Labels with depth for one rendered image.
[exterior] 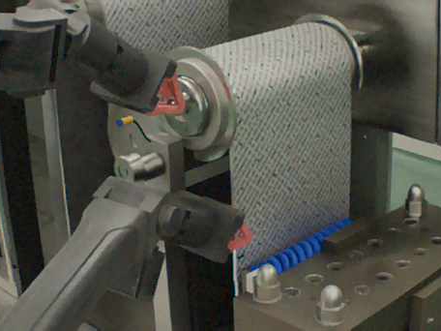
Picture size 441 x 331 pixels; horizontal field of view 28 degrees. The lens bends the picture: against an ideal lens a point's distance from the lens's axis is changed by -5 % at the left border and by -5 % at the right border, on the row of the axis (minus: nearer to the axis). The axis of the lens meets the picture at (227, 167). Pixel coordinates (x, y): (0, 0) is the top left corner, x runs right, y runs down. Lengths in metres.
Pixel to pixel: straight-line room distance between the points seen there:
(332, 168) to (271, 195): 0.13
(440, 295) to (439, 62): 0.33
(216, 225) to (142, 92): 0.19
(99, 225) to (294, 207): 0.40
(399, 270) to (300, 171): 0.19
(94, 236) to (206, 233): 0.23
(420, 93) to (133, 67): 0.48
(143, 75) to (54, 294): 0.31
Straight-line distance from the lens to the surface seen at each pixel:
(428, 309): 1.17
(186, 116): 1.12
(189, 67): 1.10
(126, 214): 0.91
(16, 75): 0.92
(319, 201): 1.26
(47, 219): 1.69
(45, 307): 0.79
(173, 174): 1.15
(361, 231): 1.26
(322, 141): 1.23
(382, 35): 1.32
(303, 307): 1.10
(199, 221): 1.06
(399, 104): 1.33
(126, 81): 0.99
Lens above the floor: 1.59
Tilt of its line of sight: 22 degrees down
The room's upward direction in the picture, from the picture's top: 2 degrees counter-clockwise
